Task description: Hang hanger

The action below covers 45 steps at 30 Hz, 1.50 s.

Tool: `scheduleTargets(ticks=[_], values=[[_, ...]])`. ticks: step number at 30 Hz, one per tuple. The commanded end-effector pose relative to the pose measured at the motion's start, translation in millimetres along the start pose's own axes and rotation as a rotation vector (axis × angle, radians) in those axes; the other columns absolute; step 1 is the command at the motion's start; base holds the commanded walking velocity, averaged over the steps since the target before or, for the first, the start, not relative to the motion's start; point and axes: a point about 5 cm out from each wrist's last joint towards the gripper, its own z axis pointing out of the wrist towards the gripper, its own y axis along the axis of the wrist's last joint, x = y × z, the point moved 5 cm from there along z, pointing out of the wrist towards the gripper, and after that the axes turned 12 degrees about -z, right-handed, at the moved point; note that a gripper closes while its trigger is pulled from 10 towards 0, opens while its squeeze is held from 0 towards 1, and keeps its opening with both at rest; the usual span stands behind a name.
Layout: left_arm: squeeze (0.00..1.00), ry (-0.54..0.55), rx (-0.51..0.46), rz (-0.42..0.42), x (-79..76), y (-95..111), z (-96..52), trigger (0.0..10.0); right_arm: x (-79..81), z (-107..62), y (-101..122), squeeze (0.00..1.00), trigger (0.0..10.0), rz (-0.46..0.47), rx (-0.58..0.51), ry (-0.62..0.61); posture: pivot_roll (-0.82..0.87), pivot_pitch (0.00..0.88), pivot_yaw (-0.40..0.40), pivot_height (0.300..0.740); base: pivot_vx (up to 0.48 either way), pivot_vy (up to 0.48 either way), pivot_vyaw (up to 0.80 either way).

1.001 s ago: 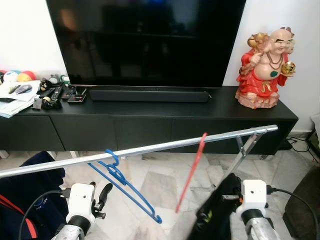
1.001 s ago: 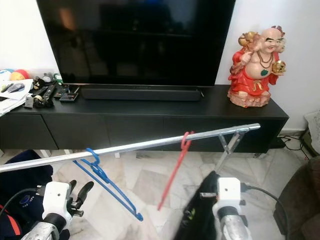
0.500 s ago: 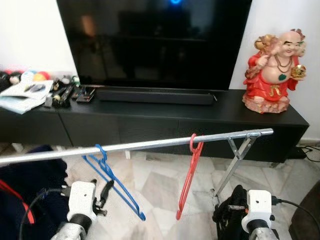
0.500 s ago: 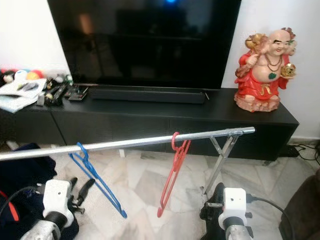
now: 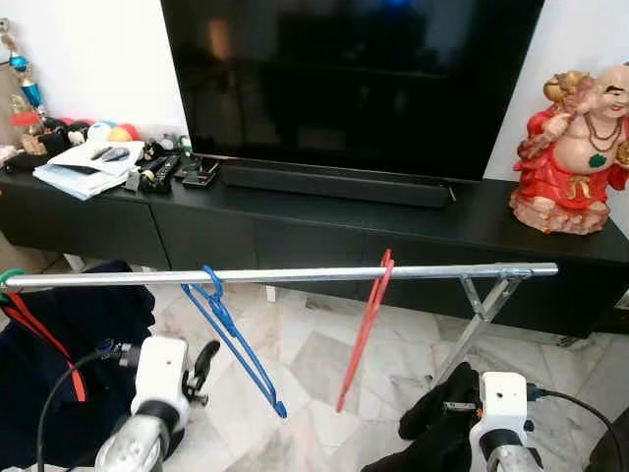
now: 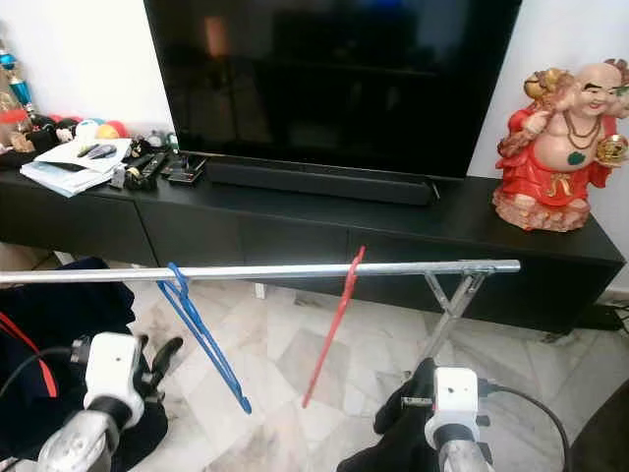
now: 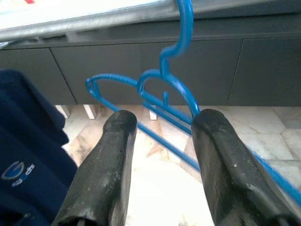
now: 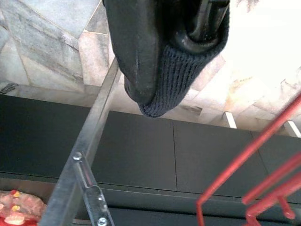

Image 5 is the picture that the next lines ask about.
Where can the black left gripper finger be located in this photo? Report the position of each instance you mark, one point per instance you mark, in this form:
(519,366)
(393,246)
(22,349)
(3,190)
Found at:
(207,359)

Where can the plain black garment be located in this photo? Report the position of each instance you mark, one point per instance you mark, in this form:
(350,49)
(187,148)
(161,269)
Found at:
(432,452)

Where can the blue plastic hanger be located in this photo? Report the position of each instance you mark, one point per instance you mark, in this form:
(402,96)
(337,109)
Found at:
(280,408)

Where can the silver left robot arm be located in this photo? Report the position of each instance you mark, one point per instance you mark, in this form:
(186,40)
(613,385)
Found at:
(133,447)

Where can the red plastic hanger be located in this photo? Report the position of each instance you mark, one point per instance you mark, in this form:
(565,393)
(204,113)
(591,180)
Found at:
(365,329)

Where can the green hanger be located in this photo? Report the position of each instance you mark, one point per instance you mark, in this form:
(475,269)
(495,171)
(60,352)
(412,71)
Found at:
(10,275)

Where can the navy shirt with red trim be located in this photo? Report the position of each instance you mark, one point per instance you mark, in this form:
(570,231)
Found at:
(108,324)

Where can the silver metal clothes rack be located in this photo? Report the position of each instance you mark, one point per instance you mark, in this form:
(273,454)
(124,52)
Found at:
(295,274)

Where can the black TV console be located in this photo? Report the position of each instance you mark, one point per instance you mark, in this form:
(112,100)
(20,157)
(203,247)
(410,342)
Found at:
(295,236)

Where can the black box with red label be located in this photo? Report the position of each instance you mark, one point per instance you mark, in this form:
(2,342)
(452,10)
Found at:
(200,173)

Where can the black tape dispenser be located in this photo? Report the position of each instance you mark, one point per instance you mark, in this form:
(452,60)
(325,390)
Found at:
(159,172)

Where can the black soundbar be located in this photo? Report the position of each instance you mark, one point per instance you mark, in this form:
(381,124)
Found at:
(334,185)

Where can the white paper stack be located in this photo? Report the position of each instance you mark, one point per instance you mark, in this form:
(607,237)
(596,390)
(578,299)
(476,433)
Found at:
(79,177)

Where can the black eyeglasses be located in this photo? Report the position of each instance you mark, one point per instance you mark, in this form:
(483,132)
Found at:
(113,154)

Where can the red laughing Buddha statue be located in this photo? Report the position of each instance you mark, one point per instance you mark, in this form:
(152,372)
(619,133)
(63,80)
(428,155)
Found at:
(565,167)

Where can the orange red ball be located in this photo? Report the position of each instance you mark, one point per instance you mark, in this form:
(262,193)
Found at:
(124,133)

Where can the white blue ball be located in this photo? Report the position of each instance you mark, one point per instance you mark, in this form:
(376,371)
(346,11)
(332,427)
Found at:
(98,132)

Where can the black mouse plush toy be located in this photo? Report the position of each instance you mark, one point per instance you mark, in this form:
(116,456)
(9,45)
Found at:
(64,133)

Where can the red lidded jar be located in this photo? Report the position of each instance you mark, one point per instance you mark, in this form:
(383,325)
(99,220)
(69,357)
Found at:
(25,118)

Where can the black television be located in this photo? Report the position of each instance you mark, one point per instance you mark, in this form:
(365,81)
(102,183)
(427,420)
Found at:
(344,79)

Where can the blue gold trophy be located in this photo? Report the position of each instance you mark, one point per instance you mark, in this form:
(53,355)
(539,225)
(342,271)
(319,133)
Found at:
(29,88)

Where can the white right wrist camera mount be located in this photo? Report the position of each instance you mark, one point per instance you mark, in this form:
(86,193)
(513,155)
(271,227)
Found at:
(504,398)

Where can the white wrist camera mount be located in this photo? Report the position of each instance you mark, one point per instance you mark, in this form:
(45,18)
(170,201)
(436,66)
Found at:
(160,369)
(504,398)

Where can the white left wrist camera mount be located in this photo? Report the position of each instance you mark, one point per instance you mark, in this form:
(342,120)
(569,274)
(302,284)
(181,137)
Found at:
(160,369)

